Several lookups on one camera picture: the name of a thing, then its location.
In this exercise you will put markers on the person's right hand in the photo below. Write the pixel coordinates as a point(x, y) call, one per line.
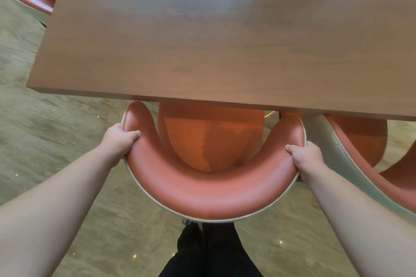
point(307, 158)

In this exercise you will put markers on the person's right thumb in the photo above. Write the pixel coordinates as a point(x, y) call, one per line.
point(295, 149)

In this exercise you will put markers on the person's left forearm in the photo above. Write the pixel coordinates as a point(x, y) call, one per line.
point(48, 212)

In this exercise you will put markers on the person's right forearm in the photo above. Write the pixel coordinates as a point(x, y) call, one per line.
point(360, 221)

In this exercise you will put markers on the person's left hand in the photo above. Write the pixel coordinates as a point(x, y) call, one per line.
point(115, 142)

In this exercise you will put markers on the wooden table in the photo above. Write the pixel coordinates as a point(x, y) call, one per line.
point(227, 36)

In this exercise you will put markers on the person's left thumb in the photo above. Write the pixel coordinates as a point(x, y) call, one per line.
point(131, 136)

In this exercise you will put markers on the person's shoe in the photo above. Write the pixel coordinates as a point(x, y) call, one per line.
point(187, 221)

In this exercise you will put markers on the person's black trousers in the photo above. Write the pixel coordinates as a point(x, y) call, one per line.
point(211, 250)

